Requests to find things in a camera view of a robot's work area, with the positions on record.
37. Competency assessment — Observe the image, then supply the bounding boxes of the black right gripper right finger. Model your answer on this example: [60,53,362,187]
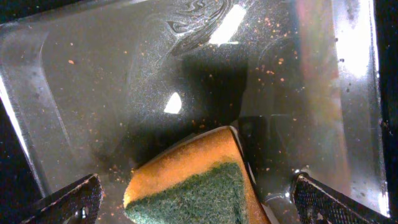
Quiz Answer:
[292,173,395,224]

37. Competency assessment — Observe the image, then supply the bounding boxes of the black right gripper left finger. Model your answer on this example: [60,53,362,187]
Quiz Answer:
[19,174,104,224]

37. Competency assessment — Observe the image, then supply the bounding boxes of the orange green sponge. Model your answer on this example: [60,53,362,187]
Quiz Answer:
[123,126,269,223]

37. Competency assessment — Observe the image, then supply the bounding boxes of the black plastic tray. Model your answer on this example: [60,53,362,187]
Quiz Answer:
[1,0,392,223]

